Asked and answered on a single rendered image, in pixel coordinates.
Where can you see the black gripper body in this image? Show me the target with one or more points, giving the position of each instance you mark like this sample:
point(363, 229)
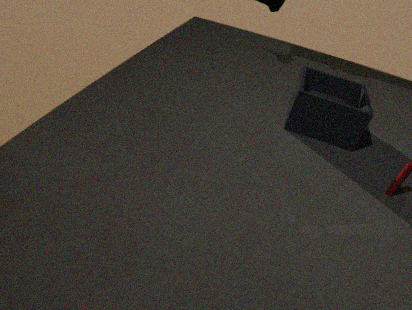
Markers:
point(275, 5)

